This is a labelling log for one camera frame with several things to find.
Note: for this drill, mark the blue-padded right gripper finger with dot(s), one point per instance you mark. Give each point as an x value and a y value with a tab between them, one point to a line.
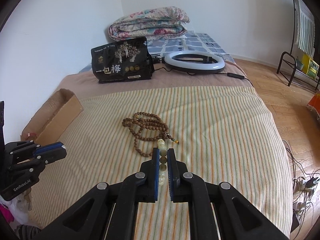
49	147

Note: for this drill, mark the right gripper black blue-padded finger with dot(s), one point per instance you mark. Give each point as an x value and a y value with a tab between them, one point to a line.
108	211
216	211

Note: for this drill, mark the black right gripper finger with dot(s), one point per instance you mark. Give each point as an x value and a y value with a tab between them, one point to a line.
52	155

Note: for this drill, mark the brown cardboard box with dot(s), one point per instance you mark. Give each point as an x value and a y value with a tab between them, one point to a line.
52	119

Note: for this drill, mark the pink brown bed cover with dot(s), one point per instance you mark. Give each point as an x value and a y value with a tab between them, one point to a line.
86	85

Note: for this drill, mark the striped yellow blanket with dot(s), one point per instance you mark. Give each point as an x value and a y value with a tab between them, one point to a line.
224	134

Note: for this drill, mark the black snack bag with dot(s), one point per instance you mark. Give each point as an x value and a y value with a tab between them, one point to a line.
122	61

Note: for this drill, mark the black metal rack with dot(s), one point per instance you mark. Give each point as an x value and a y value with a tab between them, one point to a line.
297	66

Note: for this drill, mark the folded floral quilt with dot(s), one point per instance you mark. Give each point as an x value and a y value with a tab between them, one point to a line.
154	24

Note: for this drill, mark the blue checked bed sheet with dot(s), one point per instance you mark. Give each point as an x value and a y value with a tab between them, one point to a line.
190	41

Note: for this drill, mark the power strip with cables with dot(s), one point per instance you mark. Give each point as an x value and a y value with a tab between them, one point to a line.
304	186

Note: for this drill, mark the white ring light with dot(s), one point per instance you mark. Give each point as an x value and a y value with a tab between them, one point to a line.
194	62

